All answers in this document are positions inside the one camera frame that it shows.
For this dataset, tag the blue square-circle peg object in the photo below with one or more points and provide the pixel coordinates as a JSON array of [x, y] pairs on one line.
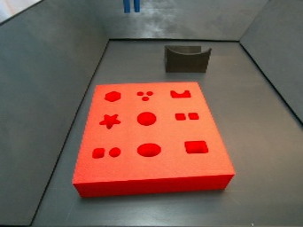
[[131, 5]]

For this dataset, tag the red foam shape board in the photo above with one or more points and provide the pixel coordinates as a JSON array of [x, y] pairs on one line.
[[150, 141]]

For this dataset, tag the black curved holder bracket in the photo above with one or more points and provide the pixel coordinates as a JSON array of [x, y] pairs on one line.
[[186, 59]]

